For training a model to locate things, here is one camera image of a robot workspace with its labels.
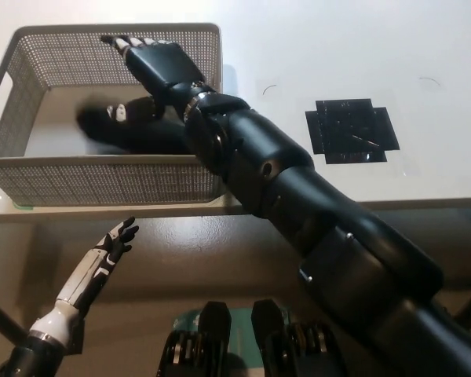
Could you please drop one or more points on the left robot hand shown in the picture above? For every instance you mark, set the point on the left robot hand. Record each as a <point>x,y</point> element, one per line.
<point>88,275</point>

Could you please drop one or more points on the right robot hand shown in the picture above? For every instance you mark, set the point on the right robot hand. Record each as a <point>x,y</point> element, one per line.
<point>161,64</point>

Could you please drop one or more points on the grey perforated plastic basket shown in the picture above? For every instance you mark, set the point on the grey perforated plastic basket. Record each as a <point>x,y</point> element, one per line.
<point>82,180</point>

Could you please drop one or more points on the black tape cross patch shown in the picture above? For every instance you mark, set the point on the black tape cross patch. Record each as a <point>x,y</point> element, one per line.
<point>349,129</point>

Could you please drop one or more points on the black table foot bracket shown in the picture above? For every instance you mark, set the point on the black table foot bracket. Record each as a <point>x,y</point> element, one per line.
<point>77,334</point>

